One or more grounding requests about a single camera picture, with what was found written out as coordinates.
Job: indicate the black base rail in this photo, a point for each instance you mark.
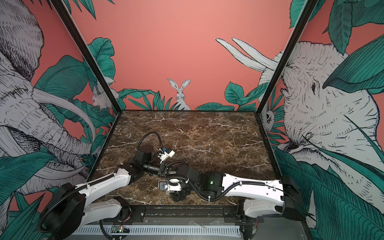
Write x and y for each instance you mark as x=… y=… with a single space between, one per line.
x=231 y=214

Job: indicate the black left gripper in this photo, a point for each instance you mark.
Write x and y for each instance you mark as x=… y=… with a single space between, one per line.
x=161 y=173

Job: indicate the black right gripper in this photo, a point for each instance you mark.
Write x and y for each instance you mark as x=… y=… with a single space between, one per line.
x=179 y=195

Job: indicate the black left corner frame post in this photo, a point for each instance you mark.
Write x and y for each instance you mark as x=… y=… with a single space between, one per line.
x=62 y=11

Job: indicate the white slotted cable duct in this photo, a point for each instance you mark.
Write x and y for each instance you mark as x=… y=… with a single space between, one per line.
x=194 y=230

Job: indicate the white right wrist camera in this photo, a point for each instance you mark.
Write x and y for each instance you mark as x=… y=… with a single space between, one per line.
x=172 y=185

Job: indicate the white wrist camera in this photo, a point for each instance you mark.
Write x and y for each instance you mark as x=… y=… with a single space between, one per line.
x=165 y=154
x=172 y=185

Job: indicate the black corner frame post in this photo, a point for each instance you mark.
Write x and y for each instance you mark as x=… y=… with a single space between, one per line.
x=62 y=11
x=300 y=25

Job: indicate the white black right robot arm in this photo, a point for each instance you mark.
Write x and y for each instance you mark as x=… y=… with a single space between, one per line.
x=262 y=197

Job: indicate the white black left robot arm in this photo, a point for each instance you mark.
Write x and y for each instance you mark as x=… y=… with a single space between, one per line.
x=74 y=206

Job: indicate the black right corner frame post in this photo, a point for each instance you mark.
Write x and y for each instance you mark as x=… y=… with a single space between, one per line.
x=300 y=25

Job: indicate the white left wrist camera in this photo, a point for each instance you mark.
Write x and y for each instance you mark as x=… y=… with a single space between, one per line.
x=165 y=154

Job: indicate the green circuit board with leds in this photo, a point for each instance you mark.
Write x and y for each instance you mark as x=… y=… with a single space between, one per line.
x=120 y=230

